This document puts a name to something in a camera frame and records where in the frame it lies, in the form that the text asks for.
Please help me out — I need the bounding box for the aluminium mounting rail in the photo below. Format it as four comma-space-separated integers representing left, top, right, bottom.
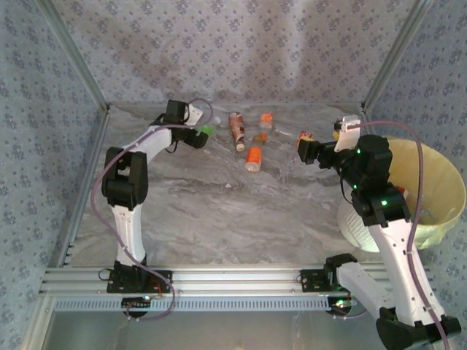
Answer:
39, 265, 439, 297

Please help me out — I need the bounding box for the grey metal panel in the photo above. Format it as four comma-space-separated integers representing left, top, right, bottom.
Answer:
36, 309, 382, 350

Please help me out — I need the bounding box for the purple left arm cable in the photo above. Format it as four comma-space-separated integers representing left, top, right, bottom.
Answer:
90, 98, 215, 322

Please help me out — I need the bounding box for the yellow plastic bin liner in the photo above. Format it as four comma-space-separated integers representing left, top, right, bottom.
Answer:
382, 135, 467, 251

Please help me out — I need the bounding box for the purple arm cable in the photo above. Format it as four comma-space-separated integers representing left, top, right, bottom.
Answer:
90, 98, 215, 322
344, 121, 452, 350

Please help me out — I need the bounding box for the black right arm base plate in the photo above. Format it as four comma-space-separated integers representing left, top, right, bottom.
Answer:
299, 268, 351, 293

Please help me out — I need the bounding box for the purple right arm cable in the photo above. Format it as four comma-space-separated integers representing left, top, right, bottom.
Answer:
344, 121, 452, 350

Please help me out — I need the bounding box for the black circuit board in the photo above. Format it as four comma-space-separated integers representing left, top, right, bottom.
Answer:
121, 295, 153, 319
327, 295, 358, 317

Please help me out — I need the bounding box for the brown label plastic bottle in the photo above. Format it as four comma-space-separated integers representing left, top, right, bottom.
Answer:
228, 112, 246, 152

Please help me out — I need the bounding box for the orange label clear bottle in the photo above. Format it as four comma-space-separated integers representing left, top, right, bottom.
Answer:
244, 145, 263, 172

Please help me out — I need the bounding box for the white ribbed plastic bin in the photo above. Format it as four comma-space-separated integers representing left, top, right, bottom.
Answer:
337, 135, 467, 252

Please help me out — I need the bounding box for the grey slotted cable duct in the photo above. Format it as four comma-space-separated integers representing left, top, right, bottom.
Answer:
53, 295, 353, 313

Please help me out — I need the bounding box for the aluminium side rail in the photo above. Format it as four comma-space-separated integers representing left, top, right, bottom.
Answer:
360, 107, 379, 139
45, 107, 112, 273

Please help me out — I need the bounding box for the aluminium frame post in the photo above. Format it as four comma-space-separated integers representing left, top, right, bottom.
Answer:
20, 295, 55, 350
360, 0, 438, 112
36, 0, 111, 112

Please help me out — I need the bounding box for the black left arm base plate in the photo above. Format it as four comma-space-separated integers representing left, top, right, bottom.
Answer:
106, 268, 173, 295

